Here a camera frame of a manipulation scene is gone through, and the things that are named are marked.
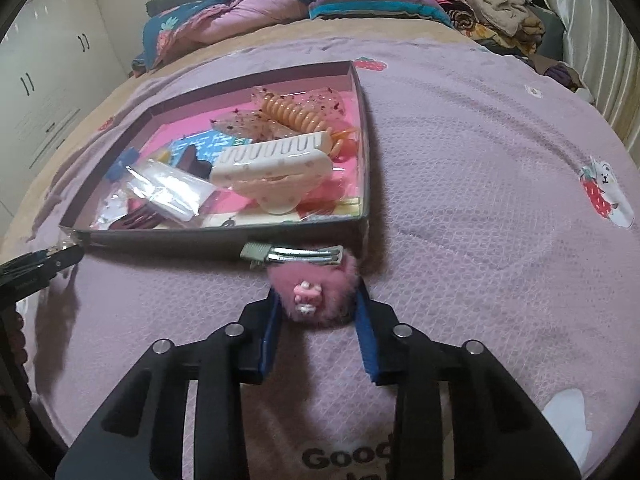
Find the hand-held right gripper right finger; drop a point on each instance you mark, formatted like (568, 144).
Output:
(365, 345)

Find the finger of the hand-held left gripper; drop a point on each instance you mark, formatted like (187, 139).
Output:
(45, 262)

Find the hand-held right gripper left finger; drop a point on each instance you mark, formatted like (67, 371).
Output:
(267, 342)

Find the pink pompom hair clip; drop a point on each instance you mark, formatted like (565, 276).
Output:
(325, 280)

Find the grey shallow box pink inside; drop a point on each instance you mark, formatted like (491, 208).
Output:
(200, 247)

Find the dark red hair clip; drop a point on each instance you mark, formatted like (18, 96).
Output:
(137, 220)

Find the blue topped clear packet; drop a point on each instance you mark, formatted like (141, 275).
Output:
(122, 162)

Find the clear packet of white items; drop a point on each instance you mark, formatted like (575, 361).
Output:
(167, 190)

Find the white hair claw clip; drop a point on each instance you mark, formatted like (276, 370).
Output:
(270, 162)

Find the white wardrobe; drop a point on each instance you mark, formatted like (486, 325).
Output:
(45, 75)

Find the blue printed card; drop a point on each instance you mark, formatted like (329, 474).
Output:
(220, 141)

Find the spotted translucent hair accessory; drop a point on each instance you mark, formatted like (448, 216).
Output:
(325, 102)

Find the floral pink and teal quilt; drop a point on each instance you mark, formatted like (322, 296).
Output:
(235, 15)

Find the striped purple pillow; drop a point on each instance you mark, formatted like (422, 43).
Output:
(380, 5)

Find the pile of clothes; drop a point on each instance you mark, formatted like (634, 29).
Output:
(500, 10)

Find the white curtain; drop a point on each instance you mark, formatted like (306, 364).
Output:
(595, 35)

